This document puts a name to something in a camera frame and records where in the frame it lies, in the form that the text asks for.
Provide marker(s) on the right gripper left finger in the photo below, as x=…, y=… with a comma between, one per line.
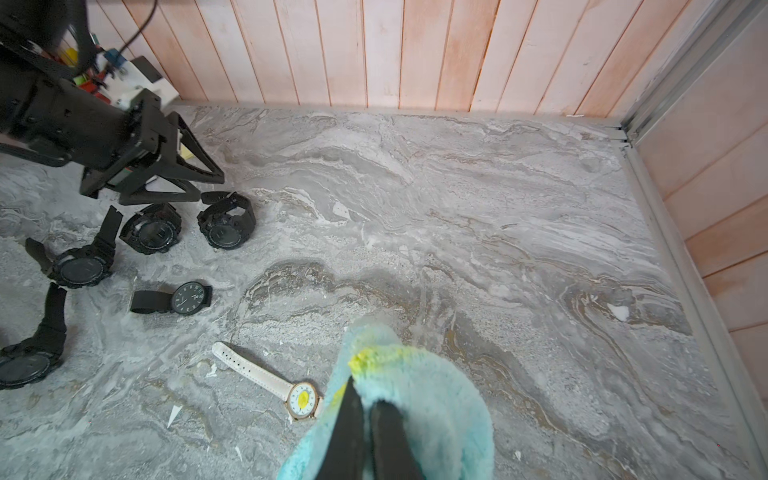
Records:
x=345, y=455

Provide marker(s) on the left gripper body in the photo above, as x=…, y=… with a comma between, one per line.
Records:
x=141, y=153

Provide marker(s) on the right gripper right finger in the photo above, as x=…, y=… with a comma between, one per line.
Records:
x=392, y=456

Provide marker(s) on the teal microfiber cloth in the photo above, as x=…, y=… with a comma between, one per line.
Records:
x=447, y=423

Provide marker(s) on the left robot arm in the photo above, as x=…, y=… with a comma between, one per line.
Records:
x=58, y=31

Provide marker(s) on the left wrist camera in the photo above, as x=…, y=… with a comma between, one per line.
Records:
x=125, y=79

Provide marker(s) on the aluminium wall frame rail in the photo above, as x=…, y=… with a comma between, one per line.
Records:
x=698, y=147

